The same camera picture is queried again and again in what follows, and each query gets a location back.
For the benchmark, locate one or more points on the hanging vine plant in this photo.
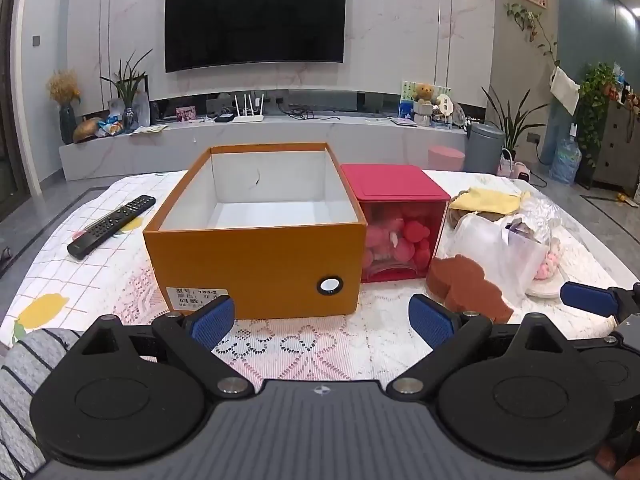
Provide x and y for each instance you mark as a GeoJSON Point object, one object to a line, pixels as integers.
{"type": "Point", "coordinates": [530, 20]}

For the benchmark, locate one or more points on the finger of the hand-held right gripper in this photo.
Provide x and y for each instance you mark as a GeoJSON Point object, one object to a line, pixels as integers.
{"type": "Point", "coordinates": [587, 298]}

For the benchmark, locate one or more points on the small black box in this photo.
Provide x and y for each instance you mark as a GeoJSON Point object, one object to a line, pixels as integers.
{"type": "Point", "coordinates": [224, 118]}

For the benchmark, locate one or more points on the golden brown bowl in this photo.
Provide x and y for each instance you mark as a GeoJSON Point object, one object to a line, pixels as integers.
{"type": "Point", "coordinates": [87, 130]}

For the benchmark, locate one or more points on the white planter cup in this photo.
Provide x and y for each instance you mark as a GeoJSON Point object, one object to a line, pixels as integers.
{"type": "Point", "coordinates": [422, 112]}

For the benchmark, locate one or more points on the white round fan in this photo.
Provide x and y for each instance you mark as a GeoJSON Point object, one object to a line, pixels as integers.
{"type": "Point", "coordinates": [446, 107]}

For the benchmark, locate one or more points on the blue snack packet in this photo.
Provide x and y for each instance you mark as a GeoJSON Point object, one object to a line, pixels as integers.
{"type": "Point", "coordinates": [111, 126]}

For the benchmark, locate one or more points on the green white picture board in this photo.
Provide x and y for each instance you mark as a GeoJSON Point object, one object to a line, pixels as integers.
{"type": "Point", "coordinates": [407, 92]}

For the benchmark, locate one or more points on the pink flat book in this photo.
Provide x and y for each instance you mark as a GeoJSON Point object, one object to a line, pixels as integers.
{"type": "Point", "coordinates": [402, 120]}

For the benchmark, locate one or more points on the yellow cloth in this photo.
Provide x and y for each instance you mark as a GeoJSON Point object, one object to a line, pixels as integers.
{"type": "Point", "coordinates": [487, 200]}

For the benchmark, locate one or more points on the white plastic bag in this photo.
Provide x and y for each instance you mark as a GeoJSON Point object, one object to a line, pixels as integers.
{"type": "Point", "coordinates": [490, 245]}

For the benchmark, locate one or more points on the long-leaf potted plant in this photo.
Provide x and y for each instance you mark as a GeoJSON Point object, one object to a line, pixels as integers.
{"type": "Point", "coordinates": [512, 122]}

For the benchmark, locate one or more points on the pink knitted toy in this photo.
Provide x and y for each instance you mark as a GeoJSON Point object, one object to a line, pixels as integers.
{"type": "Point", "coordinates": [547, 266]}

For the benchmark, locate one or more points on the brown cloud-shaped sponge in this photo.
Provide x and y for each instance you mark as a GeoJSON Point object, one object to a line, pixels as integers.
{"type": "Point", "coordinates": [465, 285]}

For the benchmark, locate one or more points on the red storage box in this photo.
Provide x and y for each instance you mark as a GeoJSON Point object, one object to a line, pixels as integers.
{"type": "Point", "coordinates": [390, 182]}

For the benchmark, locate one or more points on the vase with dried yellow flowers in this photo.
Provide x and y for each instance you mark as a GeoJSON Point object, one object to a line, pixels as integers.
{"type": "Point", "coordinates": [66, 120]}

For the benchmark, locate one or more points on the pink white woven basket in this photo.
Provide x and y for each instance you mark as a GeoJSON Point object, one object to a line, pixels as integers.
{"type": "Point", "coordinates": [506, 165]}

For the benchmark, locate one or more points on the white marble television cabinet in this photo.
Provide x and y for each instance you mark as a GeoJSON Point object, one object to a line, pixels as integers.
{"type": "Point", "coordinates": [275, 145]}

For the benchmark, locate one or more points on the loose paper sheets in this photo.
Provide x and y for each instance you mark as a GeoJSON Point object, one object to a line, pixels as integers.
{"type": "Point", "coordinates": [150, 129]}

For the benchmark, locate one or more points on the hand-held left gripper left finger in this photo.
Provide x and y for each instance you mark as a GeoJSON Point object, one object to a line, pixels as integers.
{"type": "Point", "coordinates": [212, 322]}

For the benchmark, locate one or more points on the black television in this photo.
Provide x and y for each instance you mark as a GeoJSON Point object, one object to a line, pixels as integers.
{"type": "Point", "coordinates": [255, 17]}

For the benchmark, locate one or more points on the grey striped clothing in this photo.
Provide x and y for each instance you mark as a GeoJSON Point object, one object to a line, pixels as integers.
{"type": "Point", "coordinates": [25, 390]}

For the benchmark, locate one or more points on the lemon print checked tablecloth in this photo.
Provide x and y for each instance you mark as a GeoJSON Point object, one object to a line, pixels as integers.
{"type": "Point", "coordinates": [60, 280]}

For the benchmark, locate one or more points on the brown soft pouch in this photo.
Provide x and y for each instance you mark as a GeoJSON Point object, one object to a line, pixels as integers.
{"type": "Point", "coordinates": [465, 217]}

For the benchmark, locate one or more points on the white hanging cloth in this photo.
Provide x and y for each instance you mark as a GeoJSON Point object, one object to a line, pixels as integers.
{"type": "Point", "coordinates": [565, 90]}

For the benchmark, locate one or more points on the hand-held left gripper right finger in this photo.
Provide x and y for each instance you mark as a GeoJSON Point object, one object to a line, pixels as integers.
{"type": "Point", "coordinates": [430, 321]}

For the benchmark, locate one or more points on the pink small heater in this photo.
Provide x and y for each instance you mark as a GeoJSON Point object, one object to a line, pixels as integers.
{"type": "Point", "coordinates": [521, 172]}

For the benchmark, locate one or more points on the pink round stool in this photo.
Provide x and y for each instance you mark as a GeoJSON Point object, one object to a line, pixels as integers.
{"type": "Point", "coordinates": [446, 157]}

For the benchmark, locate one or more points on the blue water bottle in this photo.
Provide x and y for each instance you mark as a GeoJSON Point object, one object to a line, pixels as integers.
{"type": "Point", "coordinates": [565, 160]}

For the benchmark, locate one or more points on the bushy green potted plant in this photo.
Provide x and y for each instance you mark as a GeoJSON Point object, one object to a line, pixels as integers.
{"type": "Point", "coordinates": [597, 95]}

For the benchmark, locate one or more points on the wall socket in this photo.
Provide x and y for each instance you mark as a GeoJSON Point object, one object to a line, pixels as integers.
{"type": "Point", "coordinates": [533, 137]}

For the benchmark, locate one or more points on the grey drawer cabinet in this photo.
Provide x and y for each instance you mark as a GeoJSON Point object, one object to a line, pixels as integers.
{"type": "Point", "coordinates": [620, 145]}

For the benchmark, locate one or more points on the clear plastic bag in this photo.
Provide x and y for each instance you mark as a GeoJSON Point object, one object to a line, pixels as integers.
{"type": "Point", "coordinates": [542, 220]}

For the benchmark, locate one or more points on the grey trash can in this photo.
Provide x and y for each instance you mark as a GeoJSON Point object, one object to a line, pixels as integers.
{"type": "Point", "coordinates": [482, 150]}

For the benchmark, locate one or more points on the white router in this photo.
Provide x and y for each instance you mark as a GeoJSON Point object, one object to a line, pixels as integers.
{"type": "Point", "coordinates": [248, 115]}

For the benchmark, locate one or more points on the pink photo card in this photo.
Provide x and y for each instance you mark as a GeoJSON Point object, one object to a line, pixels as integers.
{"type": "Point", "coordinates": [186, 113]}

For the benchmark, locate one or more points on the orange cardboard box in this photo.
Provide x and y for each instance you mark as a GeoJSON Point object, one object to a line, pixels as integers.
{"type": "Point", "coordinates": [250, 260]}

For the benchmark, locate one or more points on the pile of pink plush hearts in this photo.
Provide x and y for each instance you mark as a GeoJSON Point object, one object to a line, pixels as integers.
{"type": "Point", "coordinates": [405, 240]}

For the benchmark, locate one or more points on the black remote control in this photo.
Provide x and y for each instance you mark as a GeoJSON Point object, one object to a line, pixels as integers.
{"type": "Point", "coordinates": [112, 225]}

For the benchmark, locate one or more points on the green plant in glass vase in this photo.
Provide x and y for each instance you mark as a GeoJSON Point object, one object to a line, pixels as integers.
{"type": "Point", "coordinates": [127, 82]}

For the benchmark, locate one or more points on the brown teddy bear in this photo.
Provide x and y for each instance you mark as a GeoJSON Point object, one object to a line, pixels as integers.
{"type": "Point", "coordinates": [424, 92]}

